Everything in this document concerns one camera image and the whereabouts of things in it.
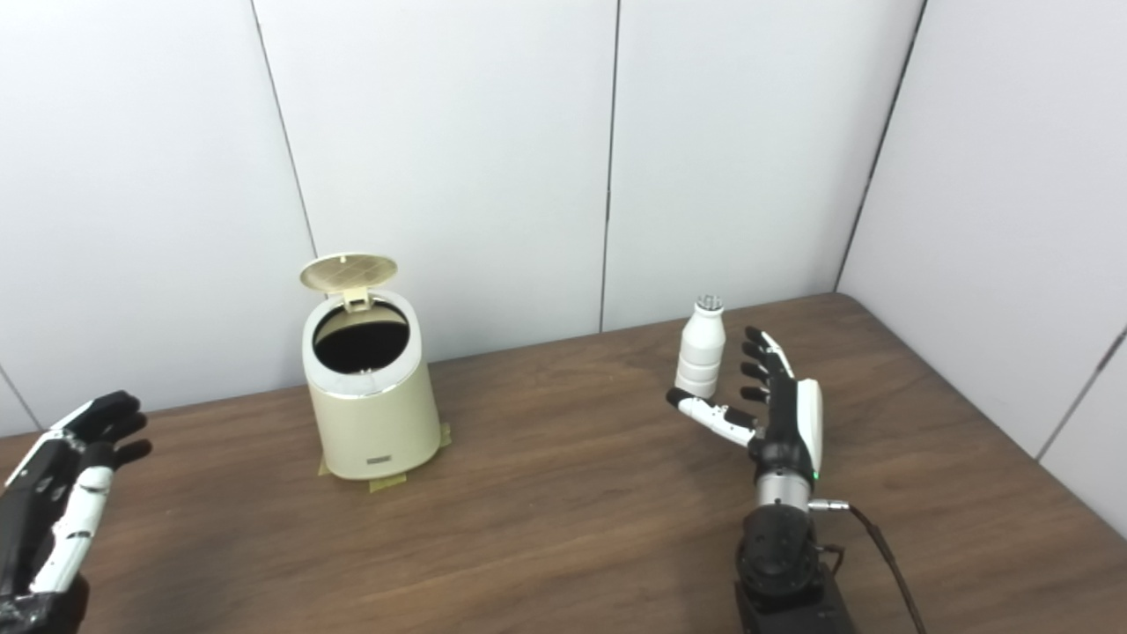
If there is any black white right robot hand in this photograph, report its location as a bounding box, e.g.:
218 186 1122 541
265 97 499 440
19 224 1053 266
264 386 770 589
666 327 825 483

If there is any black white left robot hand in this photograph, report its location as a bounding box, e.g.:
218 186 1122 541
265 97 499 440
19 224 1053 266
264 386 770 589
0 391 153 634

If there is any small white plastic bottle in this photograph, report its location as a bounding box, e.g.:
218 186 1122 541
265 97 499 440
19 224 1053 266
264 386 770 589
674 294 727 399

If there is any cream-colored lidded bin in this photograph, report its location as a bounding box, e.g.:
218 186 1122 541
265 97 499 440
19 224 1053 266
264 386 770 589
298 254 441 482

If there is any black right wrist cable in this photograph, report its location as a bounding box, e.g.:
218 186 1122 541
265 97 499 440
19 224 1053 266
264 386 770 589
808 498 927 634

